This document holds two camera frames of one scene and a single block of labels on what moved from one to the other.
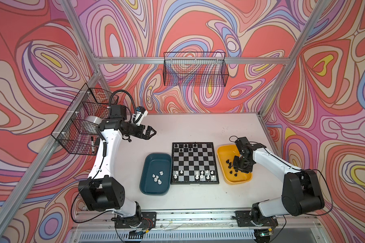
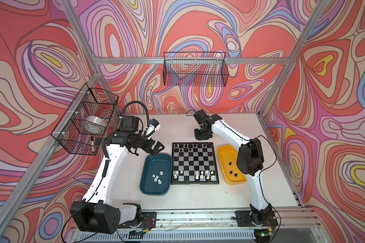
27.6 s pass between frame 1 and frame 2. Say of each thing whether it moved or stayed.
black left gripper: moved
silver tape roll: stayed
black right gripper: moved
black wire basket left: stayed
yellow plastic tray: stayed
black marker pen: stayed
